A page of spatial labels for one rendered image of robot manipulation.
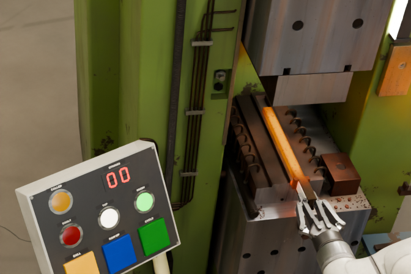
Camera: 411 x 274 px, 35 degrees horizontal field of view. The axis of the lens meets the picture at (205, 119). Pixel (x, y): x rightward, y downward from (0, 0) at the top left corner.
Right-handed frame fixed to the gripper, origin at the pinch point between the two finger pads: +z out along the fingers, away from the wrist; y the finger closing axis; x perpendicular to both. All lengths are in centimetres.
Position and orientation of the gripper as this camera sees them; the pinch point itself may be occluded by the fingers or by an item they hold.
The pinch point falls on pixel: (305, 193)
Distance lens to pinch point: 184.5
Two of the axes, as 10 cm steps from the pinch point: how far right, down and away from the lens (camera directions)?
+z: -2.1, -6.3, 7.5
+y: 9.7, -0.7, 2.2
